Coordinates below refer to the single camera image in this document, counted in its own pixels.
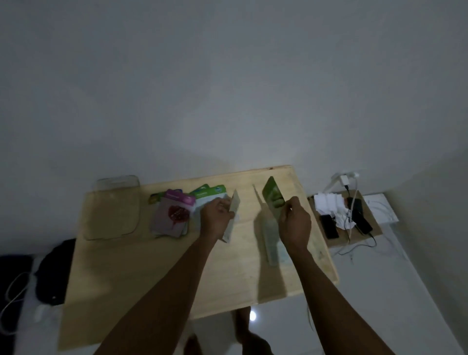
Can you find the person's right hand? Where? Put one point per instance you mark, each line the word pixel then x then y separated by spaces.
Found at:
pixel 295 226

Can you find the green aloe sachet packet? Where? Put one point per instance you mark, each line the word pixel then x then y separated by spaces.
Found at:
pixel 272 195

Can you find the clear plastic tray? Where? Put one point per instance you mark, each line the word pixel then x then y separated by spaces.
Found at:
pixel 111 210

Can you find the small green sachet packet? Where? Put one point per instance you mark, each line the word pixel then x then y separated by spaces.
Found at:
pixel 155 198

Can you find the long black phone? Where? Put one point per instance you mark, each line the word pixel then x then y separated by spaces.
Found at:
pixel 360 217

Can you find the person's right fingers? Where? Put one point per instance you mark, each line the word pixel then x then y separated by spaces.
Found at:
pixel 290 208

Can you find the person's left hand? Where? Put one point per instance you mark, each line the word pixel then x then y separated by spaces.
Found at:
pixel 214 223

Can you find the pale sachet packet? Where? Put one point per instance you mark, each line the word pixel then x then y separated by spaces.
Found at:
pixel 233 215

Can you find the small black phone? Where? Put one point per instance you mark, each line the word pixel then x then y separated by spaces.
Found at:
pixel 329 226

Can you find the green and white sachet packet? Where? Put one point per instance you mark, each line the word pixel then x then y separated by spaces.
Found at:
pixel 206 192

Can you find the clear upright plastic holder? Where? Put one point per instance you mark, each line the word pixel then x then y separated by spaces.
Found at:
pixel 268 237

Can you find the person's left forearm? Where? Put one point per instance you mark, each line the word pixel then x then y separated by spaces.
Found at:
pixel 164 300

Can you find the black bag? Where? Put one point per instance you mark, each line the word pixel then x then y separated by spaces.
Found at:
pixel 55 272

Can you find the person's right forearm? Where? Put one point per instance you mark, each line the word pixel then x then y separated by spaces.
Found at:
pixel 329 300

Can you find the person's left fingers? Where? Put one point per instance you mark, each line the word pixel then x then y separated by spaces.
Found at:
pixel 223 206

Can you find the white wall charger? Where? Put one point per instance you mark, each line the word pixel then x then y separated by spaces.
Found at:
pixel 345 179

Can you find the small wooden side board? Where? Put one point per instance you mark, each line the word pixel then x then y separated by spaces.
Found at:
pixel 367 234

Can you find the flat white box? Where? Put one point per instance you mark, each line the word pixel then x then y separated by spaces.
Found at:
pixel 380 208

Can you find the crumpled white tissue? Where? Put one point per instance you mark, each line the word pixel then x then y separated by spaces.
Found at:
pixel 329 204

